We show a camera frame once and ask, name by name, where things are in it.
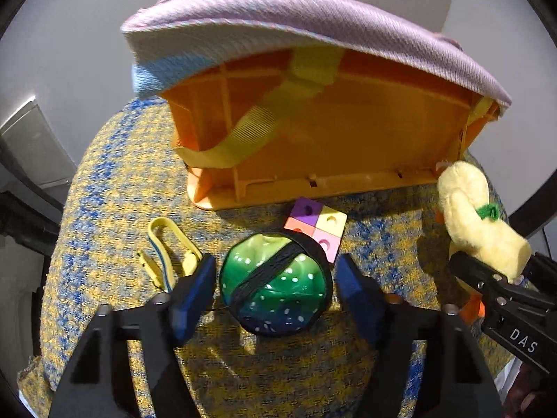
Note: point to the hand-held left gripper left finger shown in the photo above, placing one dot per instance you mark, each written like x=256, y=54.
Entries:
x=196, y=300

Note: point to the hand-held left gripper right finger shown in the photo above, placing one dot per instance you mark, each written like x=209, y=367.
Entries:
x=357, y=296

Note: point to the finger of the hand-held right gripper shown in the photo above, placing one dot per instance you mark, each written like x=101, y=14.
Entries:
x=483, y=272
x=545, y=268

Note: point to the yellow duck plush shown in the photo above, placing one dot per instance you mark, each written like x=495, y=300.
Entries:
x=474, y=217

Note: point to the green blue spotted ball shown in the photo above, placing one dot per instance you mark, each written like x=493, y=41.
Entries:
x=276, y=283

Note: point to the orange plastic crate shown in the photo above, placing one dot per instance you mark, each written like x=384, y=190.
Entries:
x=348, y=139

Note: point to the pink fabric bag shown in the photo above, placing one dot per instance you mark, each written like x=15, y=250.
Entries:
x=304, y=21

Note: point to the yellow clip toy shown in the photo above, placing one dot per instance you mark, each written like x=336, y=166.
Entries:
x=174, y=248

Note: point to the colourful puzzle cube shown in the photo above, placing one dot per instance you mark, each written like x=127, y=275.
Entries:
x=315, y=222

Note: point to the yellow blue plaid blanket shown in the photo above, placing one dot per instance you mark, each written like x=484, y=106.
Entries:
x=108, y=235

